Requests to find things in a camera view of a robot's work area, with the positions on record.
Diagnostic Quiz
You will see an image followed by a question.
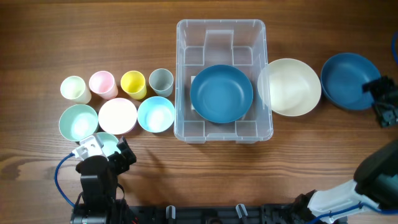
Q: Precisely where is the mint green bowl small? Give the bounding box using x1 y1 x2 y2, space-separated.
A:
96 132 121 157

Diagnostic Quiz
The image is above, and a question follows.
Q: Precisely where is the dark blue plate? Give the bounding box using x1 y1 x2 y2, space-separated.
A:
320 52 381 111
192 65 254 124

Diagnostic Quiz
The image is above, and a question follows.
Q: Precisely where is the pink bowl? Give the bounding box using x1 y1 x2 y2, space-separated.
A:
98 98 137 135

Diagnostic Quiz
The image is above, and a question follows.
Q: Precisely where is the light blue bowl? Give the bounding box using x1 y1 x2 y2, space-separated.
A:
137 96 175 133

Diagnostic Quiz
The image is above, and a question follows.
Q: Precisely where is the yellow cup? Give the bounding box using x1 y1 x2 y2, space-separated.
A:
121 71 147 100

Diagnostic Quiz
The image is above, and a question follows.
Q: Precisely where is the pink cup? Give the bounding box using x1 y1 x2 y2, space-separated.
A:
89 71 118 100

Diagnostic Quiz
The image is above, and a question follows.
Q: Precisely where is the pale green cup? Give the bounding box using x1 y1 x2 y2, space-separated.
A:
60 76 91 104

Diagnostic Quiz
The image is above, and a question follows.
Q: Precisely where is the grey cup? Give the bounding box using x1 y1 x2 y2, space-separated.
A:
149 68 174 98

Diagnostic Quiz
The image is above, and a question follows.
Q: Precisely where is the cream plate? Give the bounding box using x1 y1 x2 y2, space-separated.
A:
257 58 322 117

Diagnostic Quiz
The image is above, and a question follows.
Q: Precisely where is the clear plastic storage container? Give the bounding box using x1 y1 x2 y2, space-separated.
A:
174 19 274 144

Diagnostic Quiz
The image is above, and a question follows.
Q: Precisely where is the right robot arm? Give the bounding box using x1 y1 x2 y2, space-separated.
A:
290 77 397 223

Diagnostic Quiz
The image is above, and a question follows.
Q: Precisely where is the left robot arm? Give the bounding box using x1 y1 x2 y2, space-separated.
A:
70 134 139 224

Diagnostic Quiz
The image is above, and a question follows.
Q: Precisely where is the white label in container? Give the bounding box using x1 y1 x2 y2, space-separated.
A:
190 76 196 111

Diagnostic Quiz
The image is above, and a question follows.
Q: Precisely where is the left blue cable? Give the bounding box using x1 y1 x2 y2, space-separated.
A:
54 151 77 208

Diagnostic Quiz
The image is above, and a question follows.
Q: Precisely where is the blue cable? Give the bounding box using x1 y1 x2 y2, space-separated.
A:
306 30 398 224
54 151 77 208

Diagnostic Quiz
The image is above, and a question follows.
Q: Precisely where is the right blue cable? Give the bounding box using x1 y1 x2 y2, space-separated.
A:
306 30 398 224

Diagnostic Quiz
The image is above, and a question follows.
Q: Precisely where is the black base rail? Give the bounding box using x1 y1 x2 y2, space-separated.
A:
130 205 303 224

